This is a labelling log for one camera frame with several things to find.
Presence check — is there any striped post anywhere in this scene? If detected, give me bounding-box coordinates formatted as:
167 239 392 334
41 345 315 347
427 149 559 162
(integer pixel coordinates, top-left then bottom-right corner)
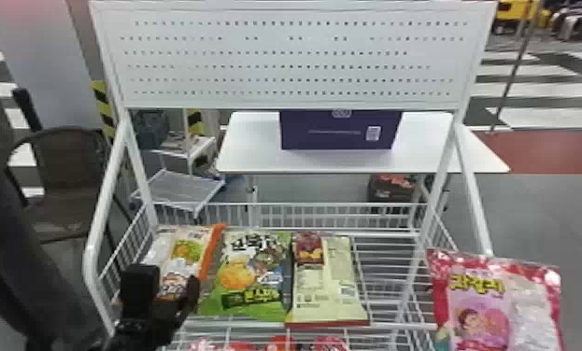
91 79 118 141
186 108 205 138

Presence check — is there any white side table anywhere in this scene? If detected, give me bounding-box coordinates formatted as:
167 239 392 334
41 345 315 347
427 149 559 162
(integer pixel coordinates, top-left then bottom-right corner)
215 109 512 228

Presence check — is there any dark chair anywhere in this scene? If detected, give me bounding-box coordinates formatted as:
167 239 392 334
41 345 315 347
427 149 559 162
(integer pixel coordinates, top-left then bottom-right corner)
5 125 125 245

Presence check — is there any pink snack packet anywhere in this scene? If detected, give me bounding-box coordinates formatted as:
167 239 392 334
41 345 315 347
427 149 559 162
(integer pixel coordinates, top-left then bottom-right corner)
426 247 566 351

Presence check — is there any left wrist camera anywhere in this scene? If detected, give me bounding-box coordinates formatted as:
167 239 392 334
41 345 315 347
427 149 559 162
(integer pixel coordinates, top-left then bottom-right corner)
120 263 162 319

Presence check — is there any red snack packet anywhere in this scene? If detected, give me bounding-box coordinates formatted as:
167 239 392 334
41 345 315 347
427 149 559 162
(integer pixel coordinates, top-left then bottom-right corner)
310 335 351 351
264 335 298 351

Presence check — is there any green snack packet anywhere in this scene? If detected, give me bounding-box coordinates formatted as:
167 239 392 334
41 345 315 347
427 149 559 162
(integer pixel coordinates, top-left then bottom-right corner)
198 230 293 323

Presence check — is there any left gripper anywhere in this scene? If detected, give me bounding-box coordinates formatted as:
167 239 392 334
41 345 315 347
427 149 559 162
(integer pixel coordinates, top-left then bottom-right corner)
106 275 202 351

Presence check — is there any white wire rack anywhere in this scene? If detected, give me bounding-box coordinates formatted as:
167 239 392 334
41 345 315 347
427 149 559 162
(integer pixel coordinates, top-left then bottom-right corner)
81 0 499 351

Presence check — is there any cream snack packet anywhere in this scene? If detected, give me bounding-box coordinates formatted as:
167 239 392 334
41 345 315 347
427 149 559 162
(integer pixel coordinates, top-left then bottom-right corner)
285 231 371 329

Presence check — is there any orange snack packet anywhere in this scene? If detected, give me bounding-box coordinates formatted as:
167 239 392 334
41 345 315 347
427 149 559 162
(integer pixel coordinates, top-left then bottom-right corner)
143 222 228 302

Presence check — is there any white shelf trolley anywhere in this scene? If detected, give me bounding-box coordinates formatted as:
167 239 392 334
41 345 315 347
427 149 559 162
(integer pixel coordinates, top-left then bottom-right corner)
128 109 226 219

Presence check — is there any purple box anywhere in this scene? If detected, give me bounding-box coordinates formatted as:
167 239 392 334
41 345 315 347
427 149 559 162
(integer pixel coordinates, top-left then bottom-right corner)
278 109 404 151

